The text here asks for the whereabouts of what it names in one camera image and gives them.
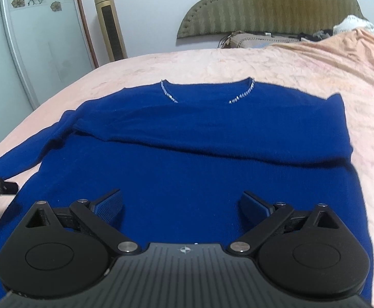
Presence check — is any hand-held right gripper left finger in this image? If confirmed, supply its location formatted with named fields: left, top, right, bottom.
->
left=25, top=189, right=142, bottom=257

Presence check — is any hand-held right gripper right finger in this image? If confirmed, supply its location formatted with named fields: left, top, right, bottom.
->
left=226, top=191, right=343, bottom=257

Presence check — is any blue knit sweater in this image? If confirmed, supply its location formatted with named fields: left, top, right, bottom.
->
left=0, top=78, right=374, bottom=308

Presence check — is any pink bed sheet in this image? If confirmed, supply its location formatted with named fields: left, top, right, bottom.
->
left=0, top=27, right=374, bottom=308

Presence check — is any floral sliding wardrobe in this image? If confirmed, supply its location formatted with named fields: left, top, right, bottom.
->
left=0, top=0, right=99, bottom=164

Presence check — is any dark cloth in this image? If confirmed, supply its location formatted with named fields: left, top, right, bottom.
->
left=298, top=30, right=333, bottom=42

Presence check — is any gold tower fan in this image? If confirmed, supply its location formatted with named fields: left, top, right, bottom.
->
left=93, top=0, right=128, bottom=62

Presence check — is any olive padded headboard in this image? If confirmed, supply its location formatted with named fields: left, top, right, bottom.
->
left=177, top=0, right=369, bottom=39

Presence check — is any white knit cloth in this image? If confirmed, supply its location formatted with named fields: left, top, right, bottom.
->
left=333, top=14, right=374, bottom=44

